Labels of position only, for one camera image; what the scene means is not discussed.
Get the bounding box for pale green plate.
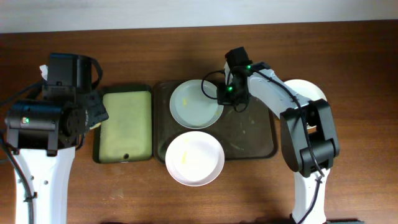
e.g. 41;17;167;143
284;79;327;106

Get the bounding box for green yellow scrub sponge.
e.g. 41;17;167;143
90;123;101;129

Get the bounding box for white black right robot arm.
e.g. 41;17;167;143
216;47;340;223

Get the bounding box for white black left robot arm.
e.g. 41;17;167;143
1;53;109;223

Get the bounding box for small black tray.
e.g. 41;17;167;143
93;83;153;164

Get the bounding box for large brown tray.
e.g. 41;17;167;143
153;80;278;163

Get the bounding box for yellow-green foam pad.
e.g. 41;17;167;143
99;91;152;164

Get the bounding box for pale blue plate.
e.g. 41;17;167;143
169;80;224;129

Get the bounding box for pale pink plate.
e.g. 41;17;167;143
165;131;225;187

